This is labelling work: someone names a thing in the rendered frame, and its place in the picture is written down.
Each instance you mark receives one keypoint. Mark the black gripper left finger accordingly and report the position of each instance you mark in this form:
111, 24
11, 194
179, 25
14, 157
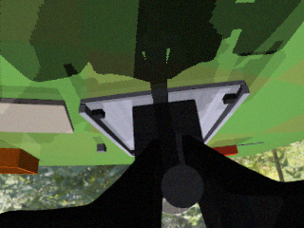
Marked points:
133, 201

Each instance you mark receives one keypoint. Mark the orange open-top tray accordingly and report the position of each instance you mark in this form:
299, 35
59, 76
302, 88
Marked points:
16, 161

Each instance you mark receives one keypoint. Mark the red-handled screwdriver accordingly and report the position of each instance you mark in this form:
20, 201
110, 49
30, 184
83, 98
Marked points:
227, 150

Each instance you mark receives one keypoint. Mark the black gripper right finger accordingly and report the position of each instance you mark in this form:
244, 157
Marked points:
237, 197

